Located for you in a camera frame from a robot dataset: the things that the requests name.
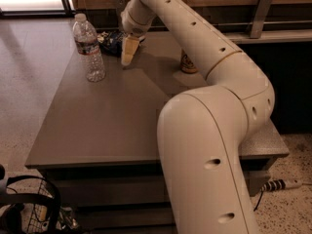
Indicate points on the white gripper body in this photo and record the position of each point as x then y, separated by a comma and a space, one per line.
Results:
133, 25

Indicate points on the left metal wall bracket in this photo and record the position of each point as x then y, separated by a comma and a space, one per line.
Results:
120, 6

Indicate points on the orange LaCroix can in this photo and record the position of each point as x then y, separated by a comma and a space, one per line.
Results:
186, 65

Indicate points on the grey drawer cabinet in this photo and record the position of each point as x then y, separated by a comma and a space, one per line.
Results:
98, 142

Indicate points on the clear plastic water bottle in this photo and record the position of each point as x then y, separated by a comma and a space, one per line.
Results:
86, 40

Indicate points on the black wire basket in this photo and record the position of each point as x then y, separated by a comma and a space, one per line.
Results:
44, 219

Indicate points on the black strap bag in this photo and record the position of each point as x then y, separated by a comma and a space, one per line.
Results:
19, 198

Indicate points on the white power strip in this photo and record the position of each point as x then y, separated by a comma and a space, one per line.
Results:
281, 184

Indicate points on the metal wall bracket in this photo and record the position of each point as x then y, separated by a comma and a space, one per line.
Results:
120, 6
259, 17

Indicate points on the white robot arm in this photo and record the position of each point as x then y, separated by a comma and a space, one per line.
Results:
199, 131

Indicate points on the blue chip bag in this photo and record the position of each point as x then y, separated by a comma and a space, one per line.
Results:
111, 42

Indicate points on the right metal wall bracket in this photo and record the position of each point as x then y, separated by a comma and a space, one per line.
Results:
259, 17

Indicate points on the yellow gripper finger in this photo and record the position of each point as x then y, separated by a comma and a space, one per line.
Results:
129, 48

